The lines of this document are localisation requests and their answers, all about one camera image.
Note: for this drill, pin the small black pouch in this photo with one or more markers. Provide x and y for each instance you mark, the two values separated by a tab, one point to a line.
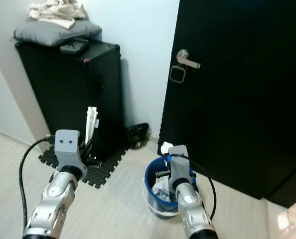
74	46

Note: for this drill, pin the white paper wrapper packet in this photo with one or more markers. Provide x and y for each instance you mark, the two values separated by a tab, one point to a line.
92	122

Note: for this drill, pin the square loop door tag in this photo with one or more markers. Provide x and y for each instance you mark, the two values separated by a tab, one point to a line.
177	74

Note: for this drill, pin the grey white bin trash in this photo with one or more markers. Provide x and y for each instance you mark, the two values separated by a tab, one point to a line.
163	191

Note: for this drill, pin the grey cushion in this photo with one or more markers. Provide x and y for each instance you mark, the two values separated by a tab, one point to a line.
53	32

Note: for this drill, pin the crumpled beige cloth pile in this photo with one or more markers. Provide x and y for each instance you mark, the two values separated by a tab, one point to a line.
56	12

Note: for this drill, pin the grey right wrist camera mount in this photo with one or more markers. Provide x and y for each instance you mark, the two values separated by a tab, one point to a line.
179	164

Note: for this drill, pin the black equipment case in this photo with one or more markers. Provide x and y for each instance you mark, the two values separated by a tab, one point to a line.
68	94

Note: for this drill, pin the black door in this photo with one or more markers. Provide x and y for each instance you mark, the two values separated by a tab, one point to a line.
242	99

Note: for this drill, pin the blue trash bin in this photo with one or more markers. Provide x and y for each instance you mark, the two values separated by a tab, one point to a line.
155	201

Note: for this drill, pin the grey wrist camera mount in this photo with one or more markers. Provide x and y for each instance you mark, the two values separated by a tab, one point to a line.
68	149
179	164

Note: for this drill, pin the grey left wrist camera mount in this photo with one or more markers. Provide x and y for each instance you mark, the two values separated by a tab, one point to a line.
68	149

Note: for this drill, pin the white tissue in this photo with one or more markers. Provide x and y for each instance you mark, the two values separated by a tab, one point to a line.
166	148

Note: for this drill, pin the black foam floor mat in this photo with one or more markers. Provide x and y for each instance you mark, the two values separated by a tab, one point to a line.
108	169

